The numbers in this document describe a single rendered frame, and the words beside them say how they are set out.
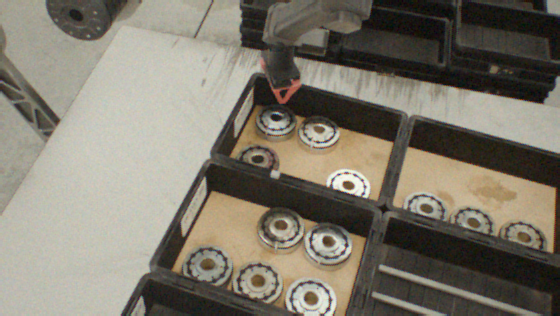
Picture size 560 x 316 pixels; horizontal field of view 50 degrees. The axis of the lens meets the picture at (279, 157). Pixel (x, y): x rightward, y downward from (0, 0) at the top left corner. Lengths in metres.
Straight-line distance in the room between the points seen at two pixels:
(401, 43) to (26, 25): 1.85
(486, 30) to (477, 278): 1.40
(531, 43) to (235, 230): 1.61
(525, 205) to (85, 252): 1.04
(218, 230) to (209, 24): 1.97
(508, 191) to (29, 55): 2.32
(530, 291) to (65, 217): 1.08
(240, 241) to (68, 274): 0.41
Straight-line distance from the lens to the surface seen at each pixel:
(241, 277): 1.24
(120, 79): 1.87
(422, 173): 1.50
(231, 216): 1.36
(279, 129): 1.49
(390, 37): 2.59
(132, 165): 1.64
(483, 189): 1.52
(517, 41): 2.57
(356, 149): 1.51
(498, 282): 1.39
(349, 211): 1.30
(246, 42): 2.42
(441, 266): 1.36
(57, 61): 3.07
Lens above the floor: 1.95
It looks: 50 degrees down
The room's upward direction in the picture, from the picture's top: 5 degrees clockwise
